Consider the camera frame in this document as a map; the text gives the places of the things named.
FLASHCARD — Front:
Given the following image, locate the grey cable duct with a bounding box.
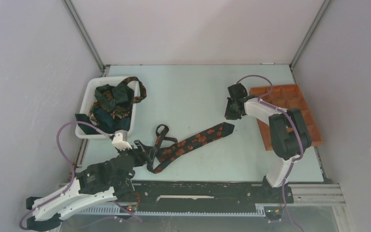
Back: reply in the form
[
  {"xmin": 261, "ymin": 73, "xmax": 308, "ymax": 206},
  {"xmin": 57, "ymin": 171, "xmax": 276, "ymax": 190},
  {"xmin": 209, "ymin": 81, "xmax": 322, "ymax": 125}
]
[{"xmin": 64, "ymin": 204, "xmax": 270, "ymax": 218}]

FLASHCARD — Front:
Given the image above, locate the white plastic basket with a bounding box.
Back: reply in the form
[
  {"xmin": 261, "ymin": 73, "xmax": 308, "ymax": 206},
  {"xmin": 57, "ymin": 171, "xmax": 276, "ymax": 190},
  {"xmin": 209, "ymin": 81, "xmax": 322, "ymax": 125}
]
[{"xmin": 75, "ymin": 76, "xmax": 140, "ymax": 140}]

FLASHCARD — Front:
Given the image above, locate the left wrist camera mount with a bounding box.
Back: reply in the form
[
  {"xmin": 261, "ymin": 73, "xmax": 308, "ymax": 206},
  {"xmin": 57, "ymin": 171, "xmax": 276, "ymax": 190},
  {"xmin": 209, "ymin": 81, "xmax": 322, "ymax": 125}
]
[{"xmin": 112, "ymin": 130, "xmax": 133, "ymax": 151}]

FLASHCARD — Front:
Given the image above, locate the aluminium frame profile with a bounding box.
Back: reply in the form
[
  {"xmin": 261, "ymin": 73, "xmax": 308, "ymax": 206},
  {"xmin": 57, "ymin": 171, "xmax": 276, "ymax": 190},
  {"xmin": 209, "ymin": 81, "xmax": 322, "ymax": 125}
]
[{"xmin": 289, "ymin": 184, "xmax": 346, "ymax": 206}]

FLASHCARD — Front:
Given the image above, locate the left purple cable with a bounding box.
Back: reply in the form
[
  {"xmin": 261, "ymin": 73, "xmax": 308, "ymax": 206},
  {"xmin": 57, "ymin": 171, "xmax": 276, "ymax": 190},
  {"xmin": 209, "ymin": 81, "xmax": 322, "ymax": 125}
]
[{"xmin": 19, "ymin": 120, "xmax": 143, "ymax": 231}]

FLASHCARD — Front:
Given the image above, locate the brown patterned tie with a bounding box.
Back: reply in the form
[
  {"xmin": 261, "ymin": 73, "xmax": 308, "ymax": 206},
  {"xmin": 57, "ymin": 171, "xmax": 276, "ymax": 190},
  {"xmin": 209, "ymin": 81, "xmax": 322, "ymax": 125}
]
[{"xmin": 88, "ymin": 76, "xmax": 147, "ymax": 125}]

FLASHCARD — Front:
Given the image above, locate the black orange floral tie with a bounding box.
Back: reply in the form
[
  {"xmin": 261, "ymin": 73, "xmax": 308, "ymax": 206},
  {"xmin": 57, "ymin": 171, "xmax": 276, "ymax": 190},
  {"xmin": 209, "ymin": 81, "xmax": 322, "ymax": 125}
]
[{"xmin": 146, "ymin": 122, "xmax": 235, "ymax": 174}]

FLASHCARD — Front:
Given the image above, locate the dark green tie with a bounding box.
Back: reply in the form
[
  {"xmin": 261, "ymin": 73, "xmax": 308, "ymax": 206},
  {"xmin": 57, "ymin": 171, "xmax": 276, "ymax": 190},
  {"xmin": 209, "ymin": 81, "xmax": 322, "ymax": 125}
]
[{"xmin": 75, "ymin": 84, "xmax": 134, "ymax": 134}]

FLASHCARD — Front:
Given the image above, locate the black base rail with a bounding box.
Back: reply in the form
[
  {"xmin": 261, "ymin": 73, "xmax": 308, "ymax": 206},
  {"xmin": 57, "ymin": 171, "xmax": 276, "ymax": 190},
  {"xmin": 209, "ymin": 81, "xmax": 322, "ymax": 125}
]
[{"xmin": 118, "ymin": 181, "xmax": 294, "ymax": 214}]

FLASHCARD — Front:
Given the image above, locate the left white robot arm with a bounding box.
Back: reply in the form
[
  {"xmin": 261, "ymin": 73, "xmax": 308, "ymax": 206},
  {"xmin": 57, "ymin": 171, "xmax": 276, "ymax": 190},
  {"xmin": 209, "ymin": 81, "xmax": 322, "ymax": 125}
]
[{"xmin": 25, "ymin": 140, "xmax": 156, "ymax": 232}]

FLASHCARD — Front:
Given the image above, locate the orange compartment tray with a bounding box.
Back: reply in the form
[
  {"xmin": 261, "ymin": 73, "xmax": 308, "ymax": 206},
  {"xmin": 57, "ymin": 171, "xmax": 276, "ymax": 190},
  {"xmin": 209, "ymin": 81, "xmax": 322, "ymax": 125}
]
[{"xmin": 249, "ymin": 84, "xmax": 324, "ymax": 151}]

